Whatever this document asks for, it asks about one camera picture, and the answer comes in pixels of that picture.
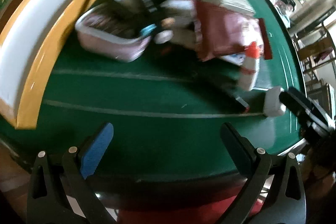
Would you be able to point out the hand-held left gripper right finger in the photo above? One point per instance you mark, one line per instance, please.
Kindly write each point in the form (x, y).
(236, 150)

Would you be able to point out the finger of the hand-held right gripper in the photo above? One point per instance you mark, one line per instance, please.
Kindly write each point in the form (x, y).
(312, 106)
(291, 104)

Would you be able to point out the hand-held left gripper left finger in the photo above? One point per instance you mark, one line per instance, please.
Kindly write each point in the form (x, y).
(97, 150)

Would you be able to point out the yellow cardboard box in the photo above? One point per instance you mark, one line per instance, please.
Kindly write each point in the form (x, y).
(34, 29)

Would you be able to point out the white bottle with orange cap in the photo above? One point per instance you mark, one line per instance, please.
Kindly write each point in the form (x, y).
(249, 71)

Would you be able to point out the pile of clothes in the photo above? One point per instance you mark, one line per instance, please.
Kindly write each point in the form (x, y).
(284, 1)

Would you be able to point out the wooden chair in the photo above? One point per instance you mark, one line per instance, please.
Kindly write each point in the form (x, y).
(312, 48)

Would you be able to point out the dark red pouch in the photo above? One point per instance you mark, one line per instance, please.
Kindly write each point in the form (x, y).
(223, 29)

